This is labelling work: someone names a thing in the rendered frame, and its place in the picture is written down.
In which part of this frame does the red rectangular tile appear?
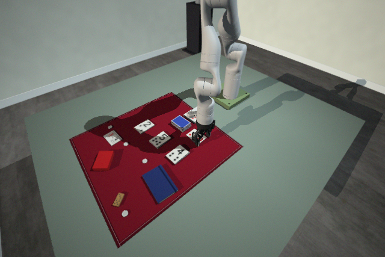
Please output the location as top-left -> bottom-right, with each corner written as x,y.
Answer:
92,151 -> 114,171

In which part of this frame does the dark red cloth mat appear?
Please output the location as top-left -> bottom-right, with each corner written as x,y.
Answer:
72,94 -> 239,242

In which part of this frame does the dark red fabric mat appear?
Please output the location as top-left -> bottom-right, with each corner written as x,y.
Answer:
69,92 -> 243,248

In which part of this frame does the blue card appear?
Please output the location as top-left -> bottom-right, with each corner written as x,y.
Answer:
171,115 -> 191,129

